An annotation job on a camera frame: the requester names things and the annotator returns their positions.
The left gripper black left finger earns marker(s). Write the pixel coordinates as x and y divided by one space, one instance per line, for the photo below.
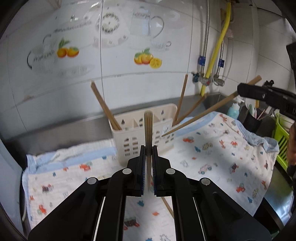
136 179

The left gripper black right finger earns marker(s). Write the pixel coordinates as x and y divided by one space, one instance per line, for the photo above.
160 177

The wooden chopstick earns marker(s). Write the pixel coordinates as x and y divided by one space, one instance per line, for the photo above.
148 124
194 106
168 206
180 100
204 113
106 110

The right hand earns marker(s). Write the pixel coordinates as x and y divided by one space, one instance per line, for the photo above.
291 146

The black knife rack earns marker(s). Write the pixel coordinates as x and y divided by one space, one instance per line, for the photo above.
262 126

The green plastic basket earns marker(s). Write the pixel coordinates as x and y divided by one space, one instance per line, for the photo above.
281 135

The beige plastic utensil holder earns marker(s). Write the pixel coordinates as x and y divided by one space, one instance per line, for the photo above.
131 137

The teal soap bottle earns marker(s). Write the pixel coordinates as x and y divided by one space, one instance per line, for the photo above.
234 109

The white patterned cloth mat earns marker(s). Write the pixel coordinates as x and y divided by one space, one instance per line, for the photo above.
201 210

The metal water valve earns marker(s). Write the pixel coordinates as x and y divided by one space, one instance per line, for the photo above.
217 80
197 77

